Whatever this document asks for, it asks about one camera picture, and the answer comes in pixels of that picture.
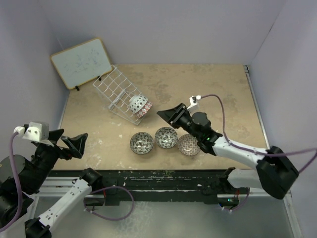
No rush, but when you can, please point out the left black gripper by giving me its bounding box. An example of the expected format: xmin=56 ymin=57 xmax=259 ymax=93
xmin=27 ymin=127 xmax=87 ymax=191

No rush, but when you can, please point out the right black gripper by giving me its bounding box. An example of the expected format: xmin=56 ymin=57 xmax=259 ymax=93
xmin=157 ymin=104 xmax=201 ymax=141

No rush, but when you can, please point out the brown lattice pattern bowl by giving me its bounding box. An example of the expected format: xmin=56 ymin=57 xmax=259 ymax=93
xmin=177 ymin=134 xmax=200 ymax=156

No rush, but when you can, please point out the blue patterned bowl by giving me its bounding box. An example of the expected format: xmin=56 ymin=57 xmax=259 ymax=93
xmin=128 ymin=95 xmax=148 ymax=114

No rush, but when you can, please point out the red white patterned bowl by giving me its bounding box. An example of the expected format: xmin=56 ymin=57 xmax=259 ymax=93
xmin=135 ymin=102 xmax=153 ymax=118

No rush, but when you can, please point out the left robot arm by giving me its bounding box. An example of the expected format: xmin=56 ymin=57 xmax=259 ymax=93
xmin=0 ymin=126 xmax=102 ymax=238

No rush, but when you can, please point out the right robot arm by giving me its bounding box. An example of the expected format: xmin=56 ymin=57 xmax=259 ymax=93
xmin=157 ymin=103 xmax=299 ymax=199

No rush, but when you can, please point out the black floral bowl middle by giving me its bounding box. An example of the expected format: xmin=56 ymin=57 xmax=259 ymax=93
xmin=155 ymin=127 xmax=178 ymax=149

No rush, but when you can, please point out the black floral bowl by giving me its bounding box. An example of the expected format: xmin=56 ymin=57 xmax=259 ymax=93
xmin=130 ymin=132 xmax=154 ymax=155
xmin=155 ymin=127 xmax=178 ymax=149

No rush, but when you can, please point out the black floral bowl left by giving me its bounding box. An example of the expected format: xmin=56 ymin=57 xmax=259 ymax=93
xmin=130 ymin=132 xmax=154 ymax=155

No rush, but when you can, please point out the yellow framed whiteboard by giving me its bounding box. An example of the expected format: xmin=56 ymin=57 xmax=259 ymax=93
xmin=50 ymin=38 xmax=113 ymax=90

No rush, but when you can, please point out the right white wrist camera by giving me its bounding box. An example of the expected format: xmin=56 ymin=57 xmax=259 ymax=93
xmin=187 ymin=95 xmax=201 ymax=113

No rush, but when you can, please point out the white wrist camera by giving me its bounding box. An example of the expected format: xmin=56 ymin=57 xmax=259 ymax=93
xmin=187 ymin=95 xmax=201 ymax=113
xmin=13 ymin=121 xmax=49 ymax=142

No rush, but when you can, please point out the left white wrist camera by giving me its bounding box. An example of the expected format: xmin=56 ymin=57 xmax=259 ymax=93
xmin=13 ymin=121 xmax=49 ymax=142

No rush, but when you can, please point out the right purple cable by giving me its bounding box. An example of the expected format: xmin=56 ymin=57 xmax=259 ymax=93
xmin=199 ymin=94 xmax=317 ymax=213

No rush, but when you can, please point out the purple cable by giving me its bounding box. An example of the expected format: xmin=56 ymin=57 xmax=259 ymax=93
xmin=199 ymin=94 xmax=317 ymax=213
xmin=0 ymin=131 xmax=23 ymax=228

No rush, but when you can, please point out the white wire dish rack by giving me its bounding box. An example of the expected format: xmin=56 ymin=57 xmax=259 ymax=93
xmin=93 ymin=64 xmax=142 ymax=125

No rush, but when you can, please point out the black mounting base rail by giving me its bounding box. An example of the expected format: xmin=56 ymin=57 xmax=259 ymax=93
xmin=49 ymin=170 xmax=248 ymax=206

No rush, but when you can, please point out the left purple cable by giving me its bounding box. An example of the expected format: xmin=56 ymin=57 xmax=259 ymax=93
xmin=0 ymin=131 xmax=23 ymax=228

